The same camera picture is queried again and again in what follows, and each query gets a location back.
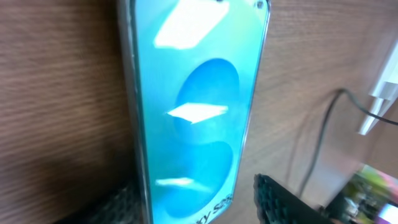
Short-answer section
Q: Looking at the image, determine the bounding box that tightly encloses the black charger cable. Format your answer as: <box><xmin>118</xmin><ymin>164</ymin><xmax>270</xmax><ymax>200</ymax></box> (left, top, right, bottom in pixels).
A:
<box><xmin>297</xmin><ymin>88</ymin><xmax>398</xmax><ymax>197</ymax></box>

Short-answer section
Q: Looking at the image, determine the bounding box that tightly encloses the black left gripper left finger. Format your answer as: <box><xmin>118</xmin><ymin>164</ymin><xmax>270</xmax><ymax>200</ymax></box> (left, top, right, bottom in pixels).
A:
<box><xmin>55</xmin><ymin>180</ymin><xmax>142</xmax><ymax>224</ymax></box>

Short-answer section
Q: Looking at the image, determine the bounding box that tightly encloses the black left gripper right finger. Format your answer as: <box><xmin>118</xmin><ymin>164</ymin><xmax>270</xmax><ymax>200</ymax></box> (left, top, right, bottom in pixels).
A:
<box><xmin>254</xmin><ymin>174</ymin><xmax>333</xmax><ymax>224</ymax></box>

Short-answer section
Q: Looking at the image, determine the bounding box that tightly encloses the blue screen smartphone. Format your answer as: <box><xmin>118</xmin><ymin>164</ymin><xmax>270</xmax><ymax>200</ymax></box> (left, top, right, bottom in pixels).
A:
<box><xmin>118</xmin><ymin>0</ymin><xmax>271</xmax><ymax>223</ymax></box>

